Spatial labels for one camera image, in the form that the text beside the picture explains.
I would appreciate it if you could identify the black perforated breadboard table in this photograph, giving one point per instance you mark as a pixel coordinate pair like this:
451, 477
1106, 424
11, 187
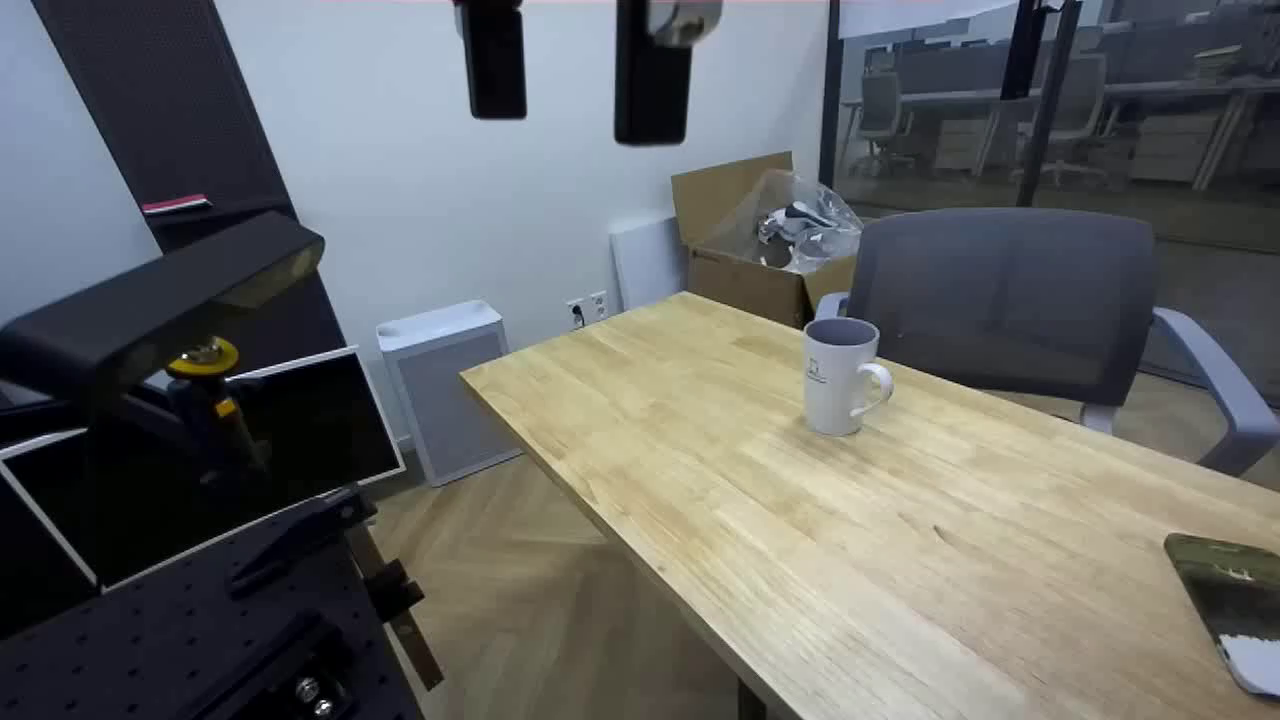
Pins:
134, 655

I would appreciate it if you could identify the cardboard box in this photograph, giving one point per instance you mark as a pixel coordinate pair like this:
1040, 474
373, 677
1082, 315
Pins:
709, 213

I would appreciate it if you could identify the black panel with white frame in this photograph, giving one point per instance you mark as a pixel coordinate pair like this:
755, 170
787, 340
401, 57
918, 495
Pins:
323, 424

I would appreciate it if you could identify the black vertical pole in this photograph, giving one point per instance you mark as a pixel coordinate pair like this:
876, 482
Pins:
1044, 105

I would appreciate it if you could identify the clear plastic bag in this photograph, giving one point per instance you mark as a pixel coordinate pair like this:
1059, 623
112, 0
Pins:
802, 225

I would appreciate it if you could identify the white air purifier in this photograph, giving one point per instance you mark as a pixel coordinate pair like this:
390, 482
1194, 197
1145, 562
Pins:
444, 402

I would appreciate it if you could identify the white ceramic mug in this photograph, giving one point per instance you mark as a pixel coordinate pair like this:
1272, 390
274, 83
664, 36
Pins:
839, 390

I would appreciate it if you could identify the office desk behind glass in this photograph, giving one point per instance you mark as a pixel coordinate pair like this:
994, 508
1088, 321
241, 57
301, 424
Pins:
1184, 114

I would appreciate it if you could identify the black stereo camera bar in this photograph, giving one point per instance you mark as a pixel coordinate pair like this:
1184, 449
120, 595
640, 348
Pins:
134, 315

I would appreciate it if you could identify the black diagonal beam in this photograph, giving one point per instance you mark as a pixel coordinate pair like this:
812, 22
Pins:
162, 105

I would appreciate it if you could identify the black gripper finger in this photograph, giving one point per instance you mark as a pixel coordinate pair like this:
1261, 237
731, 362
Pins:
494, 61
648, 95

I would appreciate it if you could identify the white wall outlet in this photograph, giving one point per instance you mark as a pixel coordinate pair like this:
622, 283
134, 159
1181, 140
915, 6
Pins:
588, 304

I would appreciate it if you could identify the brown metal bracket strip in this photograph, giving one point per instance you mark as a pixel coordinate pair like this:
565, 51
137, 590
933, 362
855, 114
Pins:
404, 612

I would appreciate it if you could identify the camera mount with yellow knob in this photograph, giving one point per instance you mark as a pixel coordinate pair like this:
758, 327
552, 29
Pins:
200, 362

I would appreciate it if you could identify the grey office chair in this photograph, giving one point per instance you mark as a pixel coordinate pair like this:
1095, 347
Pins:
1002, 295

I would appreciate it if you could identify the pink label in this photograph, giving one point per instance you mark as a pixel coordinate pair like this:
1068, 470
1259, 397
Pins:
177, 206

